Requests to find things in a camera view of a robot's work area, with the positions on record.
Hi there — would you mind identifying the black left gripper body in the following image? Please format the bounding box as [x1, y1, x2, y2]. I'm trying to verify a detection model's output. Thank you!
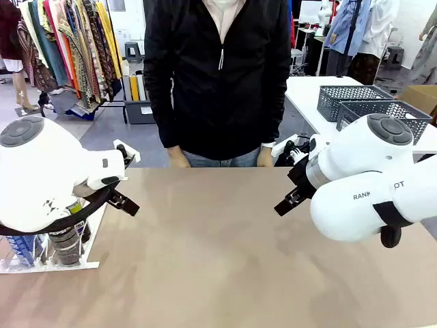
[89, 187, 117, 205]

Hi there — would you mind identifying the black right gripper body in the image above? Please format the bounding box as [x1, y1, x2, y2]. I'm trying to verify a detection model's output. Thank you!
[287, 157, 317, 200]

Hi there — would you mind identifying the black Pepsi can green band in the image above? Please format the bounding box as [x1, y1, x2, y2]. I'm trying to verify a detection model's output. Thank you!
[64, 200, 92, 242]

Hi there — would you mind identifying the grey plastic basket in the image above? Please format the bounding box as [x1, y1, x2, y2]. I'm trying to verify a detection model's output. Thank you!
[317, 85, 394, 123]

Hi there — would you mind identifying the grey basket with label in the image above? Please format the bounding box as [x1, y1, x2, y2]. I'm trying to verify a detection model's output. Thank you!
[336, 100, 433, 145]

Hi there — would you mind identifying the person left forearm black sleeve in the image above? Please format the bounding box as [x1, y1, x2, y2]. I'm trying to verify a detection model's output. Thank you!
[261, 85, 287, 147]

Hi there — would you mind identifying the person right forearm black sleeve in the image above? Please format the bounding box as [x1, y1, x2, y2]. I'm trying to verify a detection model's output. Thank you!
[152, 92, 182, 150]

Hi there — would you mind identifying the white can dispenser rack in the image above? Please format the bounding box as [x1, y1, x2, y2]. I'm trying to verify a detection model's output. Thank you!
[0, 203, 109, 274]

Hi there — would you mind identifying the person left hand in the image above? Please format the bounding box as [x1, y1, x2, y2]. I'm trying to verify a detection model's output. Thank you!
[256, 146, 274, 167]

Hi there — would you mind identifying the person right hand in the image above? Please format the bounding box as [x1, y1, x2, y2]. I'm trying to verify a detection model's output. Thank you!
[169, 146, 191, 168]

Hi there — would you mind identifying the white side table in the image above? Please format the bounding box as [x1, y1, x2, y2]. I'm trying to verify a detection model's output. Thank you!
[285, 75, 437, 154]

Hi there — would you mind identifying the grey storage bin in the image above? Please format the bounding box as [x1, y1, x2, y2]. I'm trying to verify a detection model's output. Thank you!
[122, 98, 157, 124]

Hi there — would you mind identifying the grey fabric pile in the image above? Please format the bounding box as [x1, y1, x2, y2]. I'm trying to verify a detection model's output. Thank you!
[39, 89, 100, 121]

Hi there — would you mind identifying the person in black jacket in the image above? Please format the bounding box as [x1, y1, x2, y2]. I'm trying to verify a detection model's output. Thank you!
[143, 0, 293, 168]

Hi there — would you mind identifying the cardboard box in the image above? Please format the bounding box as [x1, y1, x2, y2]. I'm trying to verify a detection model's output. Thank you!
[397, 84, 437, 127]

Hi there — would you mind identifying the grey plastic stool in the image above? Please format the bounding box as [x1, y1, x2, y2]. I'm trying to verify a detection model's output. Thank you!
[124, 41, 143, 64]
[387, 46, 406, 71]

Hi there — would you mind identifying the rack of colourful garments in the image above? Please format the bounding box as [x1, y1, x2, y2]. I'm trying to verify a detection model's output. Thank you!
[16, 0, 129, 124]

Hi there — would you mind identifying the mannequin in dark red top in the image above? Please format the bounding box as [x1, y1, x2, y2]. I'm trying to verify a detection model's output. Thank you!
[0, 0, 40, 115]

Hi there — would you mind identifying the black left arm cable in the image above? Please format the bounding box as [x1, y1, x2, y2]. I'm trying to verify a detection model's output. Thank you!
[0, 183, 121, 236]

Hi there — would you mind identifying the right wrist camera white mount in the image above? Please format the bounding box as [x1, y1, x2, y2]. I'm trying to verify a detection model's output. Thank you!
[272, 134, 318, 163]

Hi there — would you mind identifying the black right arm cable strap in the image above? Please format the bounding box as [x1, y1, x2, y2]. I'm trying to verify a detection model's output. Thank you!
[373, 201, 414, 249]

